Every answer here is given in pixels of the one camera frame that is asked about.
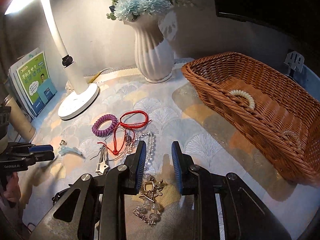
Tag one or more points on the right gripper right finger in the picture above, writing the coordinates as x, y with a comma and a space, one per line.
182, 163

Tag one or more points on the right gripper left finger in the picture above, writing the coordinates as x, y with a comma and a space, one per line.
136, 164

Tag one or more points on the light blue hair clip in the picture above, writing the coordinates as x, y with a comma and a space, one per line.
64, 150

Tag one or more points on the person's left hand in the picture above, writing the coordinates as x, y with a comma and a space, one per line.
12, 192

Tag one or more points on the silver hair clip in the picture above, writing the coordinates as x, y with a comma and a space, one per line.
102, 165

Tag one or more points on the beige cylindrical tube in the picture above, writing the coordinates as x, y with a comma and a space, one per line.
19, 121

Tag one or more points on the gold square earring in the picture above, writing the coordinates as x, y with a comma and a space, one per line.
63, 142

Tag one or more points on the patterned fan-motif table cloth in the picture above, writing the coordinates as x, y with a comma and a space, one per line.
128, 110

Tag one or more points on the white desk lamp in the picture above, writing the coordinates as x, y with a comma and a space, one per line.
84, 93

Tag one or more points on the green cover book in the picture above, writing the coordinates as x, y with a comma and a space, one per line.
32, 82

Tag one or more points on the brown wicker basket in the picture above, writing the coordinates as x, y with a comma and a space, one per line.
278, 116

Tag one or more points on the white ribbed ceramic vase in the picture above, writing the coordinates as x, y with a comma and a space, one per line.
154, 56

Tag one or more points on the white metal bracket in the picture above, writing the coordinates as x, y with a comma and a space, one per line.
294, 61

